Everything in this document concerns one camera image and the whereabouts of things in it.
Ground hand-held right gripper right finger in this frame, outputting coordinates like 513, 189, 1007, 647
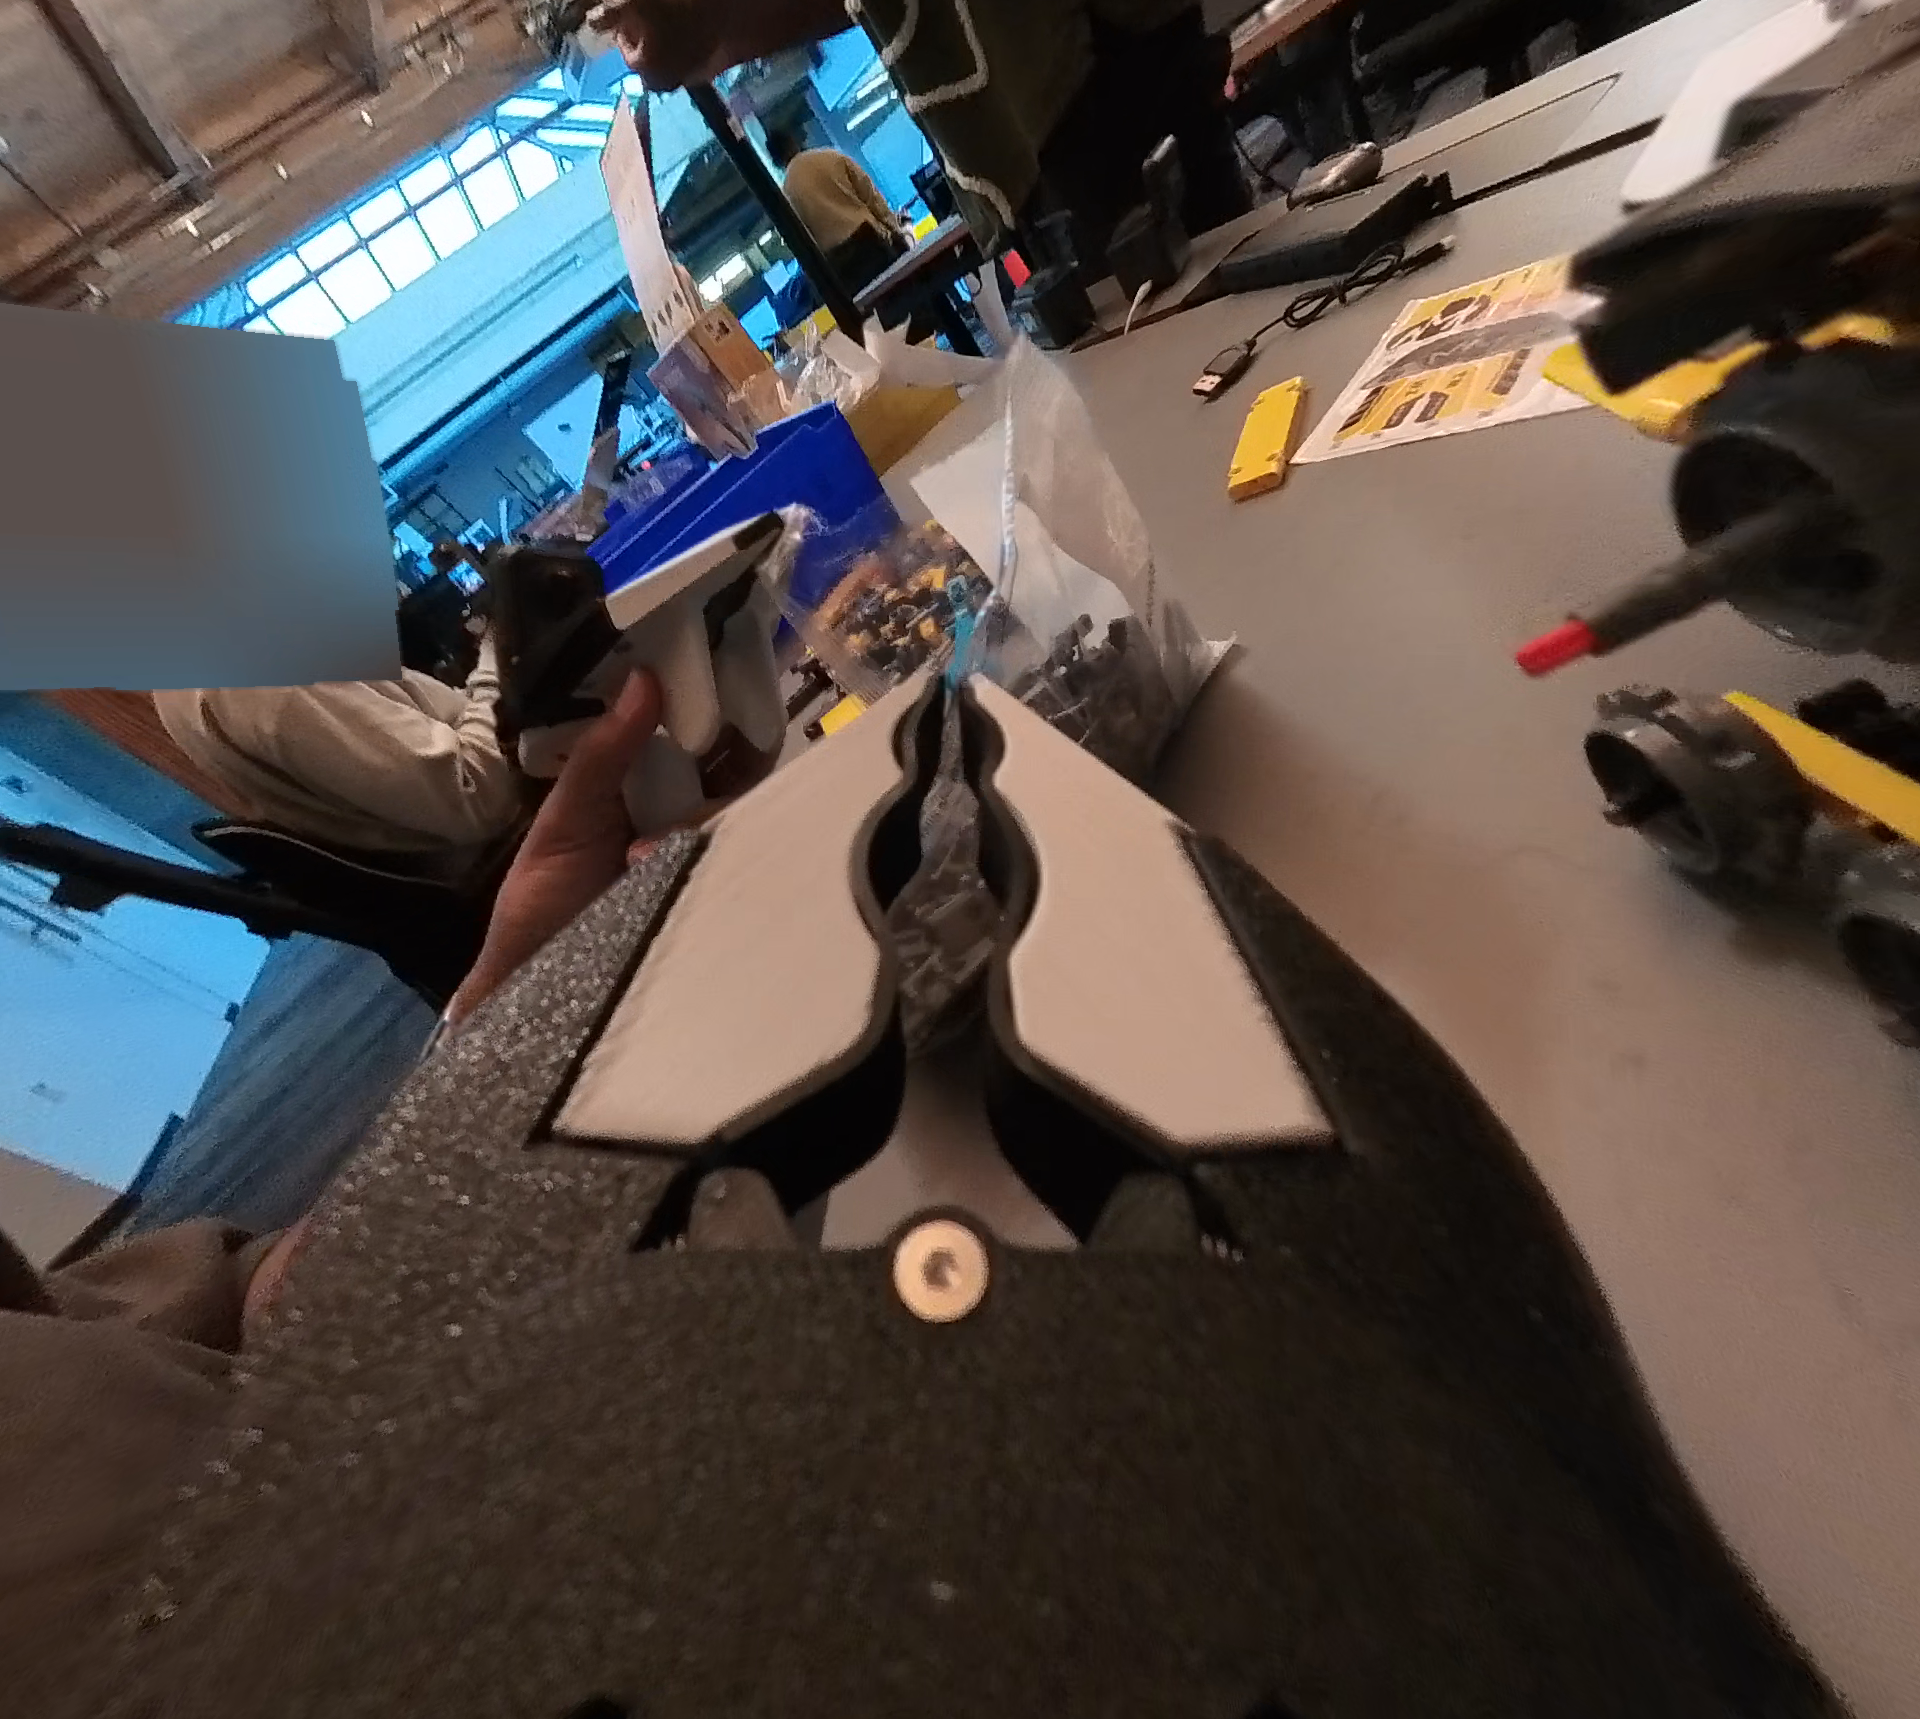
960, 675, 1338, 1154

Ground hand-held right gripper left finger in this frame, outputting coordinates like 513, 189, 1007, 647
547, 675, 960, 1146

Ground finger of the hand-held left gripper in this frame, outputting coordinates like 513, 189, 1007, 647
604, 511, 793, 635

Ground clear bag of grey parts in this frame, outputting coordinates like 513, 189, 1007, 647
780, 339, 1240, 1060

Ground yellow toy brick vehicle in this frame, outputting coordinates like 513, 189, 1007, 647
1514, 181, 1920, 1044

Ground person's left hand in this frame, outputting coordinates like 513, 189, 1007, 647
446, 669, 709, 1018

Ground blue plastic bin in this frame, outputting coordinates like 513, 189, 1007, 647
593, 399, 889, 641

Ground pile of toy brick parts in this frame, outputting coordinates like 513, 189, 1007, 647
810, 525, 993, 737

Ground cardboard toy box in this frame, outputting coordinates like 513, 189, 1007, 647
645, 301, 791, 461

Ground yellow box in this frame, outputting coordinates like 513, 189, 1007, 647
870, 375, 963, 475

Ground blue brick separator tool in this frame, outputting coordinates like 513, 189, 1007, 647
937, 593, 1001, 701

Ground crumpled clear plastic bags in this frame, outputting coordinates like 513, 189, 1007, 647
816, 309, 1022, 401

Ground black office chair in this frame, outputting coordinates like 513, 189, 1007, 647
0, 819, 499, 1001

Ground white paper sign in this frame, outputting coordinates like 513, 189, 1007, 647
600, 91, 709, 325

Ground black pole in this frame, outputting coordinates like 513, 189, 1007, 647
494, 0, 870, 343

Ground black charger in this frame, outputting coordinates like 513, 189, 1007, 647
1102, 135, 1195, 281
1021, 211, 1098, 347

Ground yellow toy brick panel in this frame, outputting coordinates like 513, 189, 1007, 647
1227, 375, 1310, 503

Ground yellow and black sticker sheet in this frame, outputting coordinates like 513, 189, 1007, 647
1292, 255, 1601, 465

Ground black flat device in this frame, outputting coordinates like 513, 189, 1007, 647
1207, 171, 1455, 295

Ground white book stand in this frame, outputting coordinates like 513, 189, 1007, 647
1621, 0, 1920, 205

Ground black USB cable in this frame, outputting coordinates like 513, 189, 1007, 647
1193, 233, 1459, 401

